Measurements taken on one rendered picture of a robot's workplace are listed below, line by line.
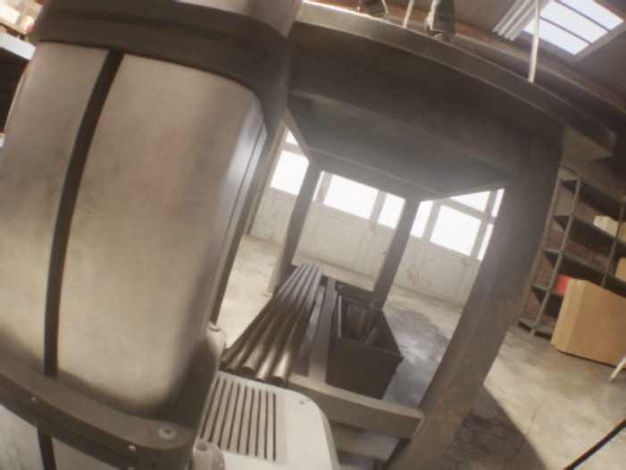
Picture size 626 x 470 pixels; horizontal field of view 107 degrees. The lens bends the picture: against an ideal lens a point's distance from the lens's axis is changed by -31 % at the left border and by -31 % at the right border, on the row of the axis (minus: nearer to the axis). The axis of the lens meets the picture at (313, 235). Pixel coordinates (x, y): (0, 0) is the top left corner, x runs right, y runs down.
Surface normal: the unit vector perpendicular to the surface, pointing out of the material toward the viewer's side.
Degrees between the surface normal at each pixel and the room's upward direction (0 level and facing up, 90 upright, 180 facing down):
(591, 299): 82
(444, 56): 90
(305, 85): 90
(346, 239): 90
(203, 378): 0
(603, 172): 90
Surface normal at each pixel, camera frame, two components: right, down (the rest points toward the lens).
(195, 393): 0.32, -0.94
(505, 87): -0.08, 0.06
